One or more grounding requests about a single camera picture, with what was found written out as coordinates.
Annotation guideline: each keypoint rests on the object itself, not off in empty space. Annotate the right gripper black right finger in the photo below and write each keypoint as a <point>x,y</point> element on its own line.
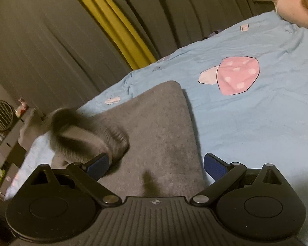
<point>251,203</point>

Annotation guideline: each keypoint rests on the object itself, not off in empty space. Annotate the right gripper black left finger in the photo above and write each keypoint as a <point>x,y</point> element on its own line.
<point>56,203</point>

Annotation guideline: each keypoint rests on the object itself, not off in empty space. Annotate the grey knit pants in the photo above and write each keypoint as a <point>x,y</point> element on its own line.
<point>150,142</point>

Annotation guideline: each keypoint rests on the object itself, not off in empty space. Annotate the dark desk with clutter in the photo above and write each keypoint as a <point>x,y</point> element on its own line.
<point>12,154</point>

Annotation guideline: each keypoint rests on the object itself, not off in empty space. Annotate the grey cloth on desk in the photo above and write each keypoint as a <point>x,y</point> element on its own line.
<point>33,128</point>

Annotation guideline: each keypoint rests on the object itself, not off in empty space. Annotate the round black fan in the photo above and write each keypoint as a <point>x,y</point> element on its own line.
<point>6,116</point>

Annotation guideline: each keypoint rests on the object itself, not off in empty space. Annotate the light blue mushroom bedsheet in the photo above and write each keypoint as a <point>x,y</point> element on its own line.
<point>268,123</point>

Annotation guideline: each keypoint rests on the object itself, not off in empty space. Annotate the grey curtain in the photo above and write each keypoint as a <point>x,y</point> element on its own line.
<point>54,54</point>

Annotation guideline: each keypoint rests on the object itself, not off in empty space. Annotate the yellow curtain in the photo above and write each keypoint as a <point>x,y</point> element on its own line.
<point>121,31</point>

